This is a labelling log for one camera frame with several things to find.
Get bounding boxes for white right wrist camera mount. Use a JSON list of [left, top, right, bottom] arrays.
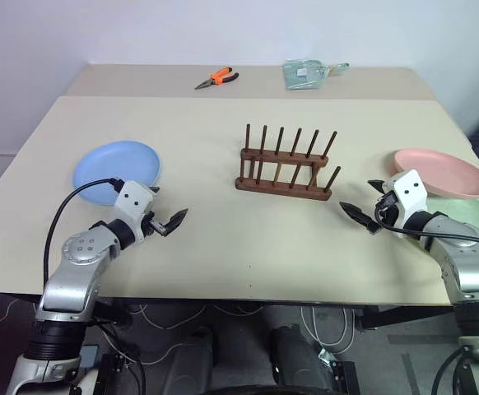
[[386, 170, 430, 225]]

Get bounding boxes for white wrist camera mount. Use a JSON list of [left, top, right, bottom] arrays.
[[386, 170, 430, 225], [113, 179, 159, 226]]

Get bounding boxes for dark rounded shape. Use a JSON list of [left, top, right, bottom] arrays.
[[267, 323, 331, 395], [156, 325, 216, 395]]

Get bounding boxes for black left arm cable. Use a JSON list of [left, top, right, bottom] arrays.
[[43, 177, 124, 285]]

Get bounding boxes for black table frame bar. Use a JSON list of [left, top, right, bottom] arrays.
[[354, 304, 458, 331]]

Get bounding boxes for orange-handled pliers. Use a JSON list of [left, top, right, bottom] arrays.
[[193, 66, 240, 91]]

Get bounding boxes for white floor cable coil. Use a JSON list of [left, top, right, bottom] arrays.
[[300, 305, 356, 353]]

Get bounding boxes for blue plate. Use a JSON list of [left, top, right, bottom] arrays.
[[72, 141, 162, 207]]

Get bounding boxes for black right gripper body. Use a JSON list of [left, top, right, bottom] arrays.
[[373, 192, 404, 228]]

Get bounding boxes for teal plastic package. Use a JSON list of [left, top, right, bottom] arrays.
[[281, 58, 351, 92]]

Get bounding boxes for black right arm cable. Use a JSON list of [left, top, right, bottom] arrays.
[[374, 205, 479, 250]]

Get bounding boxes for green plate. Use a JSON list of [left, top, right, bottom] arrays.
[[406, 196, 479, 264]]

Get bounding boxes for wooden dish rack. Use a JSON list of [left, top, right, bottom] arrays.
[[234, 123, 342, 202]]

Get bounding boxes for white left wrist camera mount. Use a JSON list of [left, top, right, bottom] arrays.
[[113, 179, 159, 226]]

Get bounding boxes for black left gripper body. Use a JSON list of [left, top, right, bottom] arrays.
[[142, 210, 171, 239]]

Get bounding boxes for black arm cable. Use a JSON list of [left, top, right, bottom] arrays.
[[374, 205, 479, 250], [43, 177, 124, 285]]

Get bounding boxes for pink-red plate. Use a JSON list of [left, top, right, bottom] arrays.
[[393, 148, 479, 201]]

